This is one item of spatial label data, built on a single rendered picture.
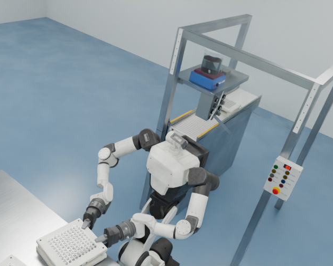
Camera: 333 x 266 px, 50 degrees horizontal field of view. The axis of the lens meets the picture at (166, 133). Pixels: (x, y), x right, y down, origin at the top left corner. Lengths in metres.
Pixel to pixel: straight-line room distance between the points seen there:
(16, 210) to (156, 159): 0.81
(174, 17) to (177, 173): 4.72
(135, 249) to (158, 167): 0.56
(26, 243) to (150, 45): 5.26
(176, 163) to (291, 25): 4.09
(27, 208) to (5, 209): 0.11
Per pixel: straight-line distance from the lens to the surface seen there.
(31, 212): 2.12
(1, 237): 2.02
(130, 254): 2.28
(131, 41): 6.99
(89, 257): 1.83
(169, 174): 1.95
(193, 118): 3.14
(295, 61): 5.78
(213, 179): 1.94
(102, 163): 2.17
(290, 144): 2.42
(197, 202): 1.89
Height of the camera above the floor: 2.41
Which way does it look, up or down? 31 degrees down
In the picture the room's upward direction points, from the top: 13 degrees clockwise
